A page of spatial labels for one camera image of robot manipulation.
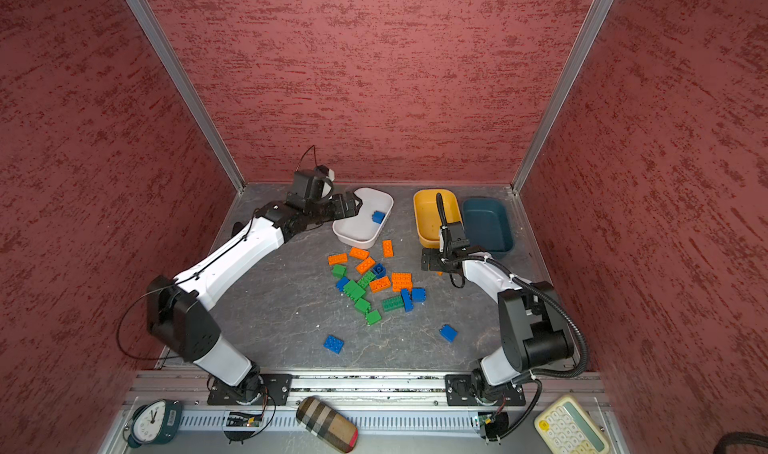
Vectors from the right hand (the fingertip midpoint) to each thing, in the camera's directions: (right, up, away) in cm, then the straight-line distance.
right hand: (433, 265), depth 93 cm
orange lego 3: (-25, +3, +7) cm, 26 cm away
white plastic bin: (-24, +10, +10) cm, 28 cm away
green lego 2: (-13, -10, -5) cm, 18 cm away
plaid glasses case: (-27, -32, -26) cm, 50 cm away
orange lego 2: (-32, +1, +5) cm, 32 cm away
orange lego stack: (-10, -5, -1) cm, 12 cm away
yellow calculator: (+28, -33, -25) cm, 50 cm away
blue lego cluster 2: (-5, -8, -2) cm, 10 cm away
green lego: (-22, -11, -6) cm, 25 cm away
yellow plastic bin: (0, +16, +15) cm, 22 cm away
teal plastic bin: (+23, +13, +17) cm, 31 cm away
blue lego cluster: (-30, -6, 0) cm, 30 cm away
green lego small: (-31, -2, +1) cm, 31 cm away
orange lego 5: (-17, -6, -1) cm, 18 cm away
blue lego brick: (-18, +16, +14) cm, 28 cm away
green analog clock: (-67, -31, -27) cm, 79 cm away
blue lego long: (-9, -9, -5) cm, 14 cm away
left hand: (-26, +18, -10) cm, 33 cm away
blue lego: (-30, -19, -13) cm, 37 cm away
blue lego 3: (-17, -1, -1) cm, 17 cm away
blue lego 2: (+3, -18, -9) cm, 20 cm away
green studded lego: (-22, -5, -1) cm, 23 cm away
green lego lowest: (-19, -14, -8) cm, 25 cm away
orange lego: (-15, +4, +8) cm, 18 cm away
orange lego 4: (-22, -1, +4) cm, 23 cm away
